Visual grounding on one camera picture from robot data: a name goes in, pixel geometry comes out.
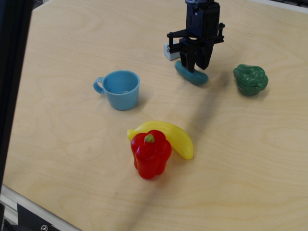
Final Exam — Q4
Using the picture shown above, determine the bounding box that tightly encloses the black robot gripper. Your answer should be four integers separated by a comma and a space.
167, 1, 225, 73

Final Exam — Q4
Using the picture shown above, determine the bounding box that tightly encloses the dark green toy cucumber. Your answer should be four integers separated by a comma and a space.
175, 61, 208, 86

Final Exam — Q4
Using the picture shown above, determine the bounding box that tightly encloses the light blue plastic cup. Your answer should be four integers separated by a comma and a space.
93, 70, 140, 111

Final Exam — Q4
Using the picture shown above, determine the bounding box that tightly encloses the light blue small cube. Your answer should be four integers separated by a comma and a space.
164, 40, 180, 61

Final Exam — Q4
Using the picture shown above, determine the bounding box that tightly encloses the green toy bell pepper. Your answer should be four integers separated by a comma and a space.
233, 64, 269, 96

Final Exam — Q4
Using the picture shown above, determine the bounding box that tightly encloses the yellow toy banana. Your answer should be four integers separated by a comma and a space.
127, 121, 194, 160

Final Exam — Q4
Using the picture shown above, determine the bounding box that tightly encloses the red toy bell pepper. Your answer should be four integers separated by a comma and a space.
131, 130, 172, 180

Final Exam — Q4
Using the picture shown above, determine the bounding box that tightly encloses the aluminium table edge frame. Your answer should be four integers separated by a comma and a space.
0, 185, 79, 231

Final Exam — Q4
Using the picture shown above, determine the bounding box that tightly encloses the black corner bracket with screw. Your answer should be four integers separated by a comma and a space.
17, 203, 60, 231

